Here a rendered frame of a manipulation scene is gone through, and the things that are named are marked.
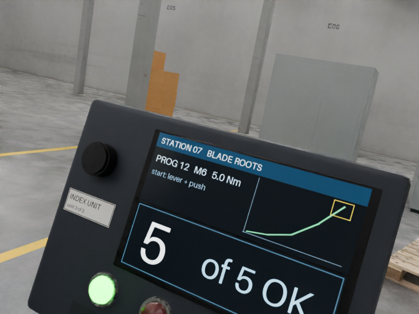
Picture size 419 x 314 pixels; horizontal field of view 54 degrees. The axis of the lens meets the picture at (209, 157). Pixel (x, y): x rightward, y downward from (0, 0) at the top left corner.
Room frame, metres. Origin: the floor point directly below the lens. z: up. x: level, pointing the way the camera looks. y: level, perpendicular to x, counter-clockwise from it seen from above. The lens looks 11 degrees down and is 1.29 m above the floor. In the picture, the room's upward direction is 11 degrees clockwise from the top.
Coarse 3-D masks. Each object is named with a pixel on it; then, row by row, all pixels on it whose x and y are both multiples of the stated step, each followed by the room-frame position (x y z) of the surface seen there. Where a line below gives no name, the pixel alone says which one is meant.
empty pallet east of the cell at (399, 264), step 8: (416, 240) 3.74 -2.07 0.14; (408, 248) 3.47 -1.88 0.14; (416, 248) 3.51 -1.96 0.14; (392, 256) 3.21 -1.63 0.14; (400, 256) 3.23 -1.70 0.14; (408, 256) 3.26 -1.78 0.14; (416, 256) 3.30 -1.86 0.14; (392, 264) 3.04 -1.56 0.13; (400, 264) 3.04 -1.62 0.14; (408, 264) 3.07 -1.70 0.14; (416, 264) 3.11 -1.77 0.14; (392, 272) 3.03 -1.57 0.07; (400, 272) 3.00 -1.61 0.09; (416, 272) 2.93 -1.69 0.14; (392, 280) 3.02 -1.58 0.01; (400, 280) 3.02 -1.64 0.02; (416, 288) 2.92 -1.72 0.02
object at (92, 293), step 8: (104, 272) 0.29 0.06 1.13; (96, 280) 0.29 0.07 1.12; (104, 280) 0.29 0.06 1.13; (112, 280) 0.29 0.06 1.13; (88, 288) 0.29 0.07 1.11; (96, 288) 0.29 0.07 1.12; (104, 288) 0.28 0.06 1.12; (112, 288) 0.29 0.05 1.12; (96, 296) 0.28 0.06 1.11; (104, 296) 0.28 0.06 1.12; (112, 296) 0.28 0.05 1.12; (96, 304) 0.29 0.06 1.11; (104, 304) 0.28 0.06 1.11
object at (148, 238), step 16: (144, 208) 0.30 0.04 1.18; (144, 224) 0.30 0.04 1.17; (160, 224) 0.29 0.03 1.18; (176, 224) 0.29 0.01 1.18; (192, 224) 0.28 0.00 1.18; (128, 240) 0.30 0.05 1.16; (144, 240) 0.29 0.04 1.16; (160, 240) 0.29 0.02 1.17; (176, 240) 0.28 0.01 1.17; (128, 256) 0.29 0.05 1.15; (144, 256) 0.29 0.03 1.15; (160, 256) 0.28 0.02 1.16; (176, 256) 0.28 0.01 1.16; (144, 272) 0.28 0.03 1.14; (160, 272) 0.28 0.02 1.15; (176, 272) 0.27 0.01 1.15
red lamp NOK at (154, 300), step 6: (150, 300) 0.27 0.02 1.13; (156, 300) 0.27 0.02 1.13; (162, 300) 0.27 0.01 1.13; (144, 306) 0.27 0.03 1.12; (150, 306) 0.27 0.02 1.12; (156, 306) 0.27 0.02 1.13; (162, 306) 0.27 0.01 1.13; (168, 306) 0.27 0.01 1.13; (144, 312) 0.27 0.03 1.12; (150, 312) 0.26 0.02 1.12; (156, 312) 0.26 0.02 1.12; (162, 312) 0.26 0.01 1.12; (168, 312) 0.27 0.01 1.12
